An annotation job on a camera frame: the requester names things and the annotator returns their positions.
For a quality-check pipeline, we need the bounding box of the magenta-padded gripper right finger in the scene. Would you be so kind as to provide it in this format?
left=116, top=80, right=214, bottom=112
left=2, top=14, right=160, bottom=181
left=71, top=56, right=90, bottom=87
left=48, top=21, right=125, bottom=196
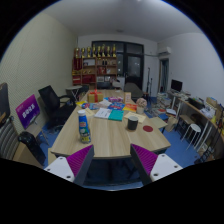
left=129, top=143, right=184, bottom=186

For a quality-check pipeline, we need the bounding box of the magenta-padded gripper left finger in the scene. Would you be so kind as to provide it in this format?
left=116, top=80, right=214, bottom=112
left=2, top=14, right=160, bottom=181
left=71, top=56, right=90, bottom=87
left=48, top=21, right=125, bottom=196
left=43, top=144, right=95, bottom=187

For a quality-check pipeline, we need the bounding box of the blue drink bottle white cap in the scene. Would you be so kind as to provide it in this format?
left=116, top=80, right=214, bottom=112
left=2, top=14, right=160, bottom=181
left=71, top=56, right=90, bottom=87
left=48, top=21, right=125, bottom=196
left=77, top=109, right=92, bottom=145

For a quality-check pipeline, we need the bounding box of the black mug white inside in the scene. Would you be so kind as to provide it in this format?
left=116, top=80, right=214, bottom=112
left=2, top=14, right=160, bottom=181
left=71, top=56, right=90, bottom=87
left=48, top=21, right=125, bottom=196
left=127, top=115, right=139, bottom=131

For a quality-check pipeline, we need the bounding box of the small wooden side table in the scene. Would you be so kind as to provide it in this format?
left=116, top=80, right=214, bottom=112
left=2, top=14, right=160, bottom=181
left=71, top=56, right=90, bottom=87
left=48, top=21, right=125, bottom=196
left=148, top=116, right=169, bottom=130

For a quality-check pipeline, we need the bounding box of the beige paper envelope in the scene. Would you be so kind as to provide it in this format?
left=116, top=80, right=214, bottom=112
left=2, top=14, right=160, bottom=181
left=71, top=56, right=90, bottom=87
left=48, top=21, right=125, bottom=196
left=123, top=111, right=147, bottom=124

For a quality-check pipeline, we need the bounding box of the brown paper bag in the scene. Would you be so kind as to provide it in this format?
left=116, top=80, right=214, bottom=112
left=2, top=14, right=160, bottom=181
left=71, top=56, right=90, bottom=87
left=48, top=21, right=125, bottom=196
left=165, top=115, right=179, bottom=133

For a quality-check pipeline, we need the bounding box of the black bag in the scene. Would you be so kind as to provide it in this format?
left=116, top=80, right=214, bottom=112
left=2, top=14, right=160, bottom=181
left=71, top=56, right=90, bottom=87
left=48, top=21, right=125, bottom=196
left=17, top=130, right=47, bottom=167

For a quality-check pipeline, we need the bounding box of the beige paper sheet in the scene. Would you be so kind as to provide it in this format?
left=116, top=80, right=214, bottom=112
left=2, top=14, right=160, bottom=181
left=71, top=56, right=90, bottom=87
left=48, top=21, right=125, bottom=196
left=84, top=107, right=96, bottom=118

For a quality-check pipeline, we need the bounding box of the teal book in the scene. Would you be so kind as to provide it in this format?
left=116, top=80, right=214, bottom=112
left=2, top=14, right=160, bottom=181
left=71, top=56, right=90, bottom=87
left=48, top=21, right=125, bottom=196
left=107, top=109, right=125, bottom=122

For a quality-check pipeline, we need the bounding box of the orange yellow book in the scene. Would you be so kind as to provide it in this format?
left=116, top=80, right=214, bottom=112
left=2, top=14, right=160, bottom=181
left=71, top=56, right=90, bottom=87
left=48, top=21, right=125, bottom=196
left=122, top=103, right=138, bottom=113

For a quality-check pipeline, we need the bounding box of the blue red printed booklet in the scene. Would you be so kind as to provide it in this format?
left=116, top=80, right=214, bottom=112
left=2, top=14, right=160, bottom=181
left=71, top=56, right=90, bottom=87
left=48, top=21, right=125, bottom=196
left=80, top=102, right=101, bottom=111

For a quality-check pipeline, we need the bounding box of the pink flower pot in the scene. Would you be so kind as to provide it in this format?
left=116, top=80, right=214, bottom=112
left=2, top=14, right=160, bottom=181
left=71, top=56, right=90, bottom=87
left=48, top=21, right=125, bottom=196
left=135, top=97, right=148, bottom=115

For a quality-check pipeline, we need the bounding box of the brown wooden stool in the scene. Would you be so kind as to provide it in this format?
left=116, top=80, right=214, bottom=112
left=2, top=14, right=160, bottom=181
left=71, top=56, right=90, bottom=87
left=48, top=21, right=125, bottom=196
left=178, top=114, right=196, bottom=134

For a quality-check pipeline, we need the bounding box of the white round stool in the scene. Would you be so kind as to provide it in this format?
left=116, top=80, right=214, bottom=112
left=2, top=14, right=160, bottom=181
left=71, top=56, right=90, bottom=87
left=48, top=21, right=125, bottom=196
left=185, top=123, right=202, bottom=151

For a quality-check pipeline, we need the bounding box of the black office chair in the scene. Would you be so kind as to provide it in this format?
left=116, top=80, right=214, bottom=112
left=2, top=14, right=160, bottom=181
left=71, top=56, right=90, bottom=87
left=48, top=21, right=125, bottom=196
left=37, top=85, right=77, bottom=129

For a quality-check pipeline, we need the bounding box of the pile of books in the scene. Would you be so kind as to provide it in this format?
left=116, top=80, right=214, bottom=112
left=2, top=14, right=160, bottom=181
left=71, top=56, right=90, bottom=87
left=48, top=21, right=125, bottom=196
left=154, top=93, right=173, bottom=116

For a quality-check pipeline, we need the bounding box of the blue printed book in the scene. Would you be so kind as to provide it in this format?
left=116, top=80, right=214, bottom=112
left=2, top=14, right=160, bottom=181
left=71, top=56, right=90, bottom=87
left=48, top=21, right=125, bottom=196
left=107, top=101, right=126, bottom=111

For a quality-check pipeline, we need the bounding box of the yellow gift box red ribbon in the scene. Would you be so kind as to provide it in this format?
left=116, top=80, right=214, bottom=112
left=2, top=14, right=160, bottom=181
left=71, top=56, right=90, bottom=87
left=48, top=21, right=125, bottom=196
left=87, top=89, right=105, bottom=104

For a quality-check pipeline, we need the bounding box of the standing wooden card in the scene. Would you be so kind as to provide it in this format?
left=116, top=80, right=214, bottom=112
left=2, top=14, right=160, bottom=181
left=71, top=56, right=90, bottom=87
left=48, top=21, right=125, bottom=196
left=123, top=91, right=133, bottom=104

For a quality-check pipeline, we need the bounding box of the pink box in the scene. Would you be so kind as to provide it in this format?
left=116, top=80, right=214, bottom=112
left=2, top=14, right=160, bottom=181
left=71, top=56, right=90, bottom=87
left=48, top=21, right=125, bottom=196
left=108, top=96, right=124, bottom=103

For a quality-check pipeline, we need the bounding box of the long wooden side desk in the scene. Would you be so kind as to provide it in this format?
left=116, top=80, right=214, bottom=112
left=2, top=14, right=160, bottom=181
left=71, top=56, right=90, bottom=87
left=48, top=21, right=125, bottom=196
left=166, top=89, right=224, bottom=161

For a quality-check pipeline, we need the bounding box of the purple sign board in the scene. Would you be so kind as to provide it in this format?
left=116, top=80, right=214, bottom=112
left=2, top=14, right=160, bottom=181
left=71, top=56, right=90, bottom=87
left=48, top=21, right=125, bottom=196
left=15, top=94, right=42, bottom=130

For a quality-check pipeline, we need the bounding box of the small round white table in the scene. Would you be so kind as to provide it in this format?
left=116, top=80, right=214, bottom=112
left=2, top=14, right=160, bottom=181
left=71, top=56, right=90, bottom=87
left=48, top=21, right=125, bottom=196
left=65, top=85, right=83, bottom=98

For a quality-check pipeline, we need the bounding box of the grey armchair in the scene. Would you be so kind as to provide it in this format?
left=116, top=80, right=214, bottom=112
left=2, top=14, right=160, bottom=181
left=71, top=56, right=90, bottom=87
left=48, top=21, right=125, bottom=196
left=124, top=82, right=144, bottom=99

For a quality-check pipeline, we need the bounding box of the striped chair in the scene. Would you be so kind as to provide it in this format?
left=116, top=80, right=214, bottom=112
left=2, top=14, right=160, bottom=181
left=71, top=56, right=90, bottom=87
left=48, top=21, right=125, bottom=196
left=0, top=116, right=20, bottom=161

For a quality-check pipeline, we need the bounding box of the black tripod stand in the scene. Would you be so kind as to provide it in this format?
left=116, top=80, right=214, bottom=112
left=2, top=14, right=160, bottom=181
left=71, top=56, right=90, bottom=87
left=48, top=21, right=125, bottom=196
left=145, top=67, right=154, bottom=98

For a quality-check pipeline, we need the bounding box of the black computer monitor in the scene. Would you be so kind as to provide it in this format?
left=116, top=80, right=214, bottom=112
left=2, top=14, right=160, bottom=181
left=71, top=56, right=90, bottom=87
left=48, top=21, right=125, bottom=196
left=170, top=78, right=184, bottom=93

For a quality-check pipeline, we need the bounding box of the wooden shelf unit with trophies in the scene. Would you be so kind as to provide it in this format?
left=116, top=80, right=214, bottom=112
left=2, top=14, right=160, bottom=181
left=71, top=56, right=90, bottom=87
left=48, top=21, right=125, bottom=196
left=71, top=43, right=118, bottom=87

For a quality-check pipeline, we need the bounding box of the white wall air conditioner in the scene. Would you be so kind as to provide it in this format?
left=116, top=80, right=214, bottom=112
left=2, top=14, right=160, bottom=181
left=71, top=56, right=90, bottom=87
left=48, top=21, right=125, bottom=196
left=157, top=46, right=173, bottom=57

